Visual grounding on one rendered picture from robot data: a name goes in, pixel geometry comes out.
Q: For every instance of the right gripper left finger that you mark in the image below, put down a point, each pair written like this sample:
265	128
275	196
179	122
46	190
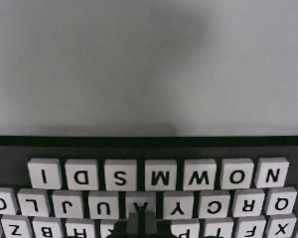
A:
125	229

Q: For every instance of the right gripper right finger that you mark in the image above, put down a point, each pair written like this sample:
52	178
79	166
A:
149	227

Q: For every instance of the black keyboard case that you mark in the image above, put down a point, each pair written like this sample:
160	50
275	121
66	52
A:
230	187

